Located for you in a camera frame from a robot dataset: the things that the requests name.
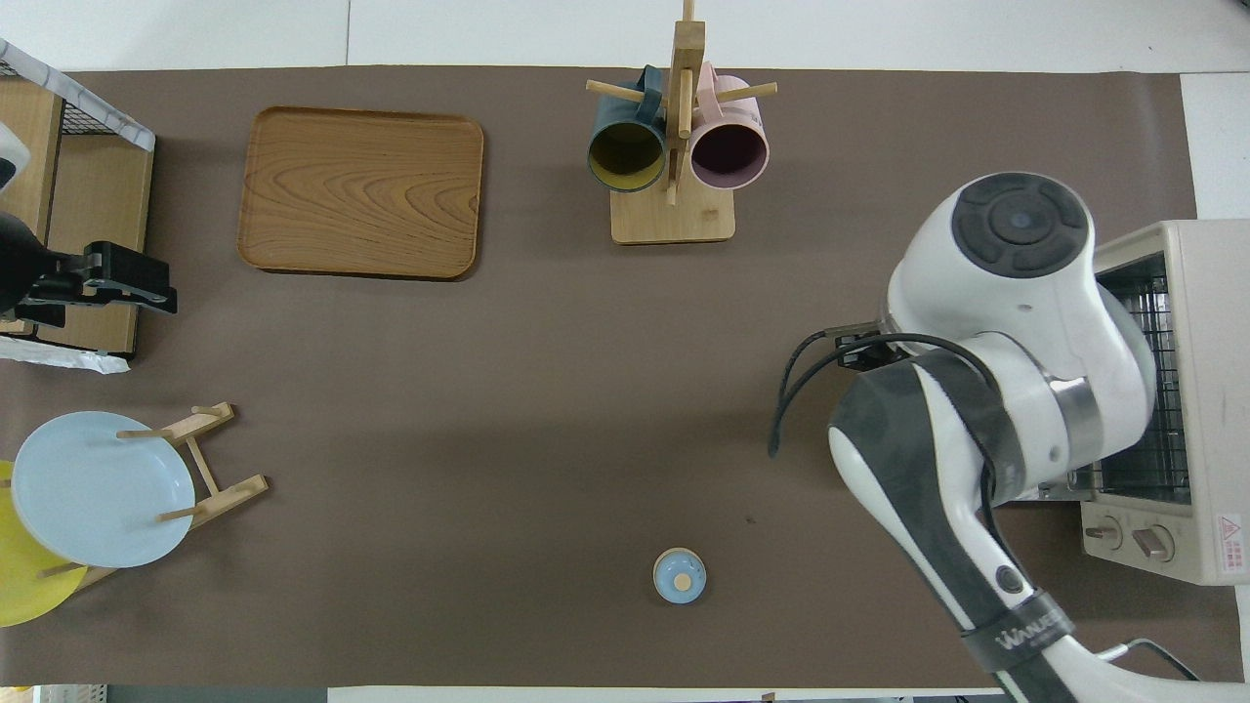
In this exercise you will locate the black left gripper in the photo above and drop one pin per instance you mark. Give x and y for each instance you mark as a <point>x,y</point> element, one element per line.
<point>24,268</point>

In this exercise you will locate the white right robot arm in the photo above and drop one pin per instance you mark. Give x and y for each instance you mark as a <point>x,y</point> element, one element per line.
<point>1016,293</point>

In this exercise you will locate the cream toaster oven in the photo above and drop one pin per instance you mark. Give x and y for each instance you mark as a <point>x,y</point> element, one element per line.
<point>1216,391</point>

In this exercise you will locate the light blue plate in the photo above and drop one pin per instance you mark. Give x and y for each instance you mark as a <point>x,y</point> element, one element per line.
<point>98,493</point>

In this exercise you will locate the wooden plate rack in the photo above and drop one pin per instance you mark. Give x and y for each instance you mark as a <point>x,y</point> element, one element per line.
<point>229,493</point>

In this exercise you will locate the wooden tray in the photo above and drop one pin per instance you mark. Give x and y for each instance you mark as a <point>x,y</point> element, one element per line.
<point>361,195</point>

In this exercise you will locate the yellow plate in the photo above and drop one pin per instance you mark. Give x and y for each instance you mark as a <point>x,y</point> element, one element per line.
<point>24,586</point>

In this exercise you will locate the brown table mat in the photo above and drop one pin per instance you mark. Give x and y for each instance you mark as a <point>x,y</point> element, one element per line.
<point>488,410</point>

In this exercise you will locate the dark blue mug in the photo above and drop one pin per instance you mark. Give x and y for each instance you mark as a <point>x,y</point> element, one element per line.
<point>625,156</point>

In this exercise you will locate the wooden mug tree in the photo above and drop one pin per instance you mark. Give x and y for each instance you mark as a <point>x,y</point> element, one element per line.
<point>674,220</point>

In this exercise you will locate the pink mug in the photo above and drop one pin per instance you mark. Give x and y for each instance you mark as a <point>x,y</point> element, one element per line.
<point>729,151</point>

